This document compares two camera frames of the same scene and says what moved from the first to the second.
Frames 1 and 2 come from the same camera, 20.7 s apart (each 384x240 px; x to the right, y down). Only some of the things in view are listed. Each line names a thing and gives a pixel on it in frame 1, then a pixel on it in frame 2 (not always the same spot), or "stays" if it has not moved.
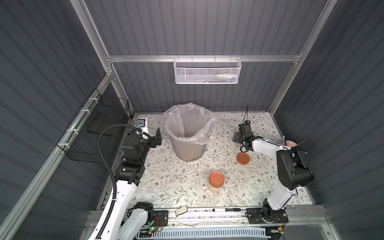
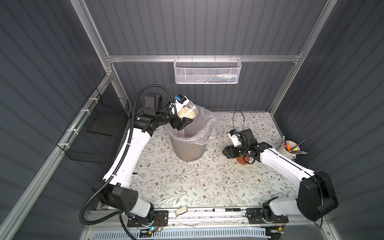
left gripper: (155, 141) to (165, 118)
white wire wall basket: (204, 71) stays
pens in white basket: (221, 78) stays
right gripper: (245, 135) to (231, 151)
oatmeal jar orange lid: (216, 179) to (189, 110)
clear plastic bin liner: (188, 122) stays
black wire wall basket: (80, 142) stays
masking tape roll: (181, 210) stays
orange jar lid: (242, 158) stays
